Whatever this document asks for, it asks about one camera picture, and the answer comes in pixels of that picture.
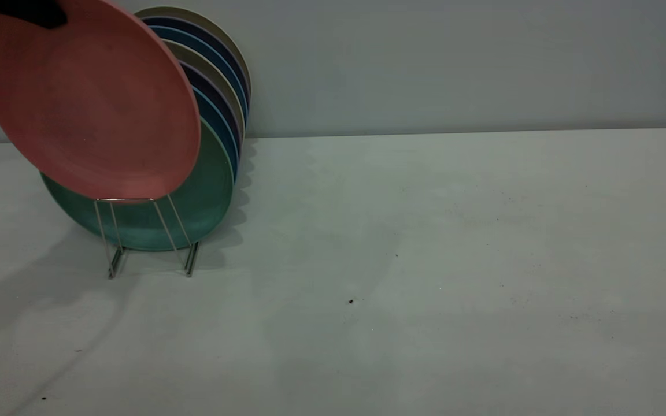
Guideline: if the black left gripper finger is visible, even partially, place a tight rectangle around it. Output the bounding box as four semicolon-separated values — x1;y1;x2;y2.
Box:
0;0;69;30

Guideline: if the pink plastic plate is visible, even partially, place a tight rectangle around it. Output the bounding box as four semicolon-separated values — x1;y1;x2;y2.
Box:
0;0;202;203

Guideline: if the beige plastic plate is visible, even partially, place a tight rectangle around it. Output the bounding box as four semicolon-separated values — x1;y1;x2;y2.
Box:
134;6;251;96
162;39;247;145

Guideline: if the dark purple plastic plate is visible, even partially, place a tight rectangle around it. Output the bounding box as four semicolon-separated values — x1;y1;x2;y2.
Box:
179;61;244;157
139;16;251;109

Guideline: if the blue plastic plate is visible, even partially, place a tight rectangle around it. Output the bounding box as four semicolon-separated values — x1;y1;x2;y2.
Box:
148;26;249;125
193;87;240;181

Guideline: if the green plastic plate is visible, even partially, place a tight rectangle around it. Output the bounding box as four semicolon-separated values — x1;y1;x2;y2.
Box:
40;118;235;252

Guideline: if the metal wire plate rack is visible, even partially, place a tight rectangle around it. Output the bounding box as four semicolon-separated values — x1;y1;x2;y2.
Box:
94;198;199;280

